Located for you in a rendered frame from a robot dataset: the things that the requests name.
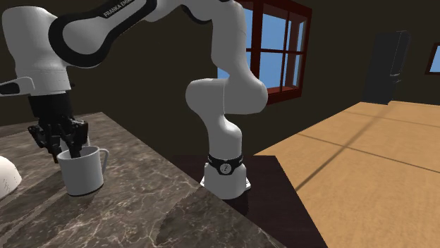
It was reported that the dark robot stand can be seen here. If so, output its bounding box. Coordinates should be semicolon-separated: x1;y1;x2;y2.
171;154;329;248

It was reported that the white mug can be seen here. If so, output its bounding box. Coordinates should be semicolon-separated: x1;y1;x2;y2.
56;145;111;198

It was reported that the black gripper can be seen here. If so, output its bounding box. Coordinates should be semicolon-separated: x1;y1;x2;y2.
27;91;89;164

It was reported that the tall dark cabinet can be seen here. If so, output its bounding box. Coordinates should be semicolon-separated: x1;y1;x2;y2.
362;30;412;106

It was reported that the small red-framed window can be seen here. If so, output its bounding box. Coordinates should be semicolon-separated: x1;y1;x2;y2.
424;42;440;76

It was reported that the white dome-shaped object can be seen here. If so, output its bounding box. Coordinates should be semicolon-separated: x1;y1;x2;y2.
0;155;23;200

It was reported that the large red-framed window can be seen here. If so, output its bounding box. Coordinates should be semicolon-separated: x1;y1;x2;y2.
216;0;313;106

